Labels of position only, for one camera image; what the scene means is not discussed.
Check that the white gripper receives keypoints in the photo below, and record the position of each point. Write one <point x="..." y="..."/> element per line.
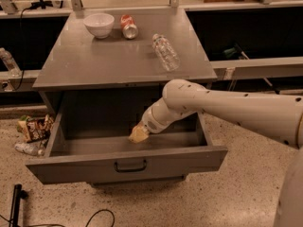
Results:
<point x="150" y="123"/>

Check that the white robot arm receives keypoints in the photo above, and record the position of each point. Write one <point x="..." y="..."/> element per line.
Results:
<point x="278" y="117"/>

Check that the open grey top drawer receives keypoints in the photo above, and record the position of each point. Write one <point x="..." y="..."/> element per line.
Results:
<point x="91" y="133"/>

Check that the grey metal cabinet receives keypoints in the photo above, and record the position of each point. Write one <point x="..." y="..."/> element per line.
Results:
<point x="98" y="90"/>

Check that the clear plastic water bottle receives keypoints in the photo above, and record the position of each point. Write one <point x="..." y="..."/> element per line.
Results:
<point x="165" y="52"/>

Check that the red soda can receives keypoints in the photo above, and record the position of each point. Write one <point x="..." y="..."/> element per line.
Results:
<point x="128" y="26"/>

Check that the brown snack bag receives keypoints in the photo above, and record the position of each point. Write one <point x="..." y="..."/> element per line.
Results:
<point x="35" y="129"/>

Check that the crushed plastic bottle on floor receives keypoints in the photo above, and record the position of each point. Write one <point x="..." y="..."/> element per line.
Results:
<point x="32" y="149"/>

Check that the white ceramic bowl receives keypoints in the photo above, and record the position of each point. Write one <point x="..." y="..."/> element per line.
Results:
<point x="99" y="25"/>

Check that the black stand on floor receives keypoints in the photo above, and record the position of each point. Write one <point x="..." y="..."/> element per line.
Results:
<point x="18" y="194"/>

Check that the plastic bottle at left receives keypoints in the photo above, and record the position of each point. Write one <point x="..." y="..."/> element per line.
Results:
<point x="10" y="63"/>

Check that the black drawer handle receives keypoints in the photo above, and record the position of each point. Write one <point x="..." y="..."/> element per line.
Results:
<point x="131" y="167"/>

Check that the grey metal rail frame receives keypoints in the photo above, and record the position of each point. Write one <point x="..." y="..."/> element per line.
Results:
<point x="268" y="65"/>

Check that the green object behind rail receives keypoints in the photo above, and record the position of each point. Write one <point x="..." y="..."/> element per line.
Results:
<point x="232" y="52"/>

